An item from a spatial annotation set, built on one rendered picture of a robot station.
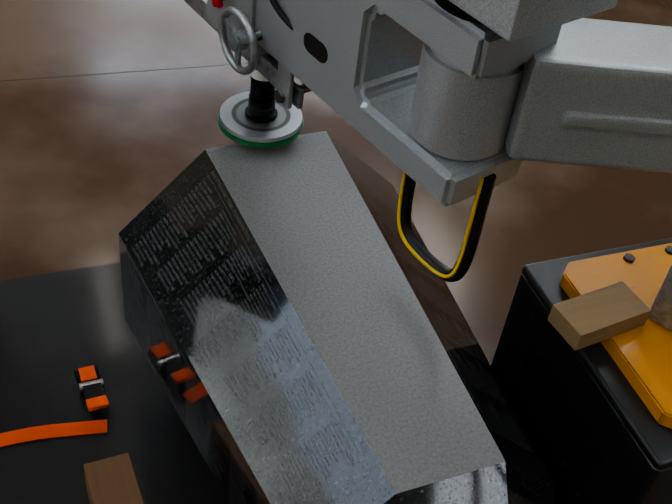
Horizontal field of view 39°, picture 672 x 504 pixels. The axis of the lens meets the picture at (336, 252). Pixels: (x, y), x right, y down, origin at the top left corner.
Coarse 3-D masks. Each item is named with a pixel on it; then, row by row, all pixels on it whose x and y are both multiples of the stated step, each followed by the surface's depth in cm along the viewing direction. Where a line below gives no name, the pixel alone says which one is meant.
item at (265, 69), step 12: (192, 0) 239; (204, 0) 235; (204, 12) 236; (264, 60) 220; (264, 72) 222; (276, 72) 218; (276, 84) 219; (300, 84) 217; (276, 96) 214; (300, 96) 213; (300, 108) 216
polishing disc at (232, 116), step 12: (240, 96) 248; (228, 108) 244; (240, 108) 244; (276, 108) 246; (228, 120) 240; (240, 120) 240; (276, 120) 242; (288, 120) 242; (300, 120) 243; (240, 132) 237; (252, 132) 237; (264, 132) 238; (276, 132) 238; (288, 132) 239
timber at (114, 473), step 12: (120, 456) 249; (84, 468) 246; (96, 468) 246; (108, 468) 246; (120, 468) 247; (132, 468) 247; (96, 480) 243; (108, 480) 244; (120, 480) 244; (132, 480) 245; (96, 492) 241; (108, 492) 241; (120, 492) 242; (132, 492) 242
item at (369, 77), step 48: (288, 0) 196; (336, 0) 182; (384, 0) 170; (432, 0) 161; (288, 48) 202; (336, 48) 188; (384, 48) 184; (432, 48) 166; (480, 48) 155; (528, 48) 161; (288, 96) 212; (336, 96) 193; (384, 96) 188; (384, 144) 185; (432, 192) 178
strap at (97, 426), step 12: (96, 420) 271; (12, 432) 265; (24, 432) 265; (36, 432) 266; (48, 432) 266; (60, 432) 267; (72, 432) 267; (84, 432) 267; (96, 432) 268; (0, 444) 262; (12, 444) 262
